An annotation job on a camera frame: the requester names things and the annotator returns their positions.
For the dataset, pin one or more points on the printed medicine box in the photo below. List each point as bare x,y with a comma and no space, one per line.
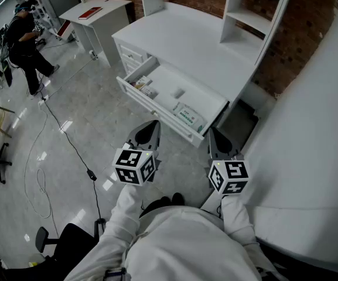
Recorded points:
143,82

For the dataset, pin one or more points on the small white floor device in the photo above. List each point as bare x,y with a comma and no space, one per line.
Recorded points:
94,55

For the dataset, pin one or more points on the black office chair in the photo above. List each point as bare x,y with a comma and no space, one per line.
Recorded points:
72,239

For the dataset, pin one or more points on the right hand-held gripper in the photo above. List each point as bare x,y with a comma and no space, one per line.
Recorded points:
230,174

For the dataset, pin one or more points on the red book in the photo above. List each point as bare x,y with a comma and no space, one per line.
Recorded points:
89,13

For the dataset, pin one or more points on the person's white jacket torso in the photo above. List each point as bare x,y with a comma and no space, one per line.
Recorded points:
186,244

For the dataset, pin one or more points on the large white desk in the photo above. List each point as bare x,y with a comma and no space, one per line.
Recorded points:
186,39

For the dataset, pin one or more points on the small white side desk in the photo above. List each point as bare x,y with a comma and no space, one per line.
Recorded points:
104,10

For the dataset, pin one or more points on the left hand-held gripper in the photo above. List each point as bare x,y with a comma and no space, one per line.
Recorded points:
133,168

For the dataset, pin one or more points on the person's black trousers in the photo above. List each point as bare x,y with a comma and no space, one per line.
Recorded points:
157,203

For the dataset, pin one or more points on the red panel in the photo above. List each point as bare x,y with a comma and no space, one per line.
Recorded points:
64,28

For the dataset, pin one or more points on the person's right forearm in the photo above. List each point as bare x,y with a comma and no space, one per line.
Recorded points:
236,215

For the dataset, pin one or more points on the white bed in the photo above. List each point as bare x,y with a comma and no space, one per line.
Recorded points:
303,127

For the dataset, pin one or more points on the white power strip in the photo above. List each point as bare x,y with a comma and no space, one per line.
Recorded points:
43,100

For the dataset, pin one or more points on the person's left forearm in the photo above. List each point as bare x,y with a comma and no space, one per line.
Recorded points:
124,206

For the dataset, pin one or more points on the white drawer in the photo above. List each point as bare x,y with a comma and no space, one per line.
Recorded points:
168,80

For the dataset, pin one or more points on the black power adapter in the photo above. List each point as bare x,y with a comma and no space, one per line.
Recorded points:
91,175

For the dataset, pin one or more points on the white open shelf unit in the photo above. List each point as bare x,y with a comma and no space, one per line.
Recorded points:
245,16

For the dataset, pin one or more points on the green white wet wipes pack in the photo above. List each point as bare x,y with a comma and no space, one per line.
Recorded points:
190,117

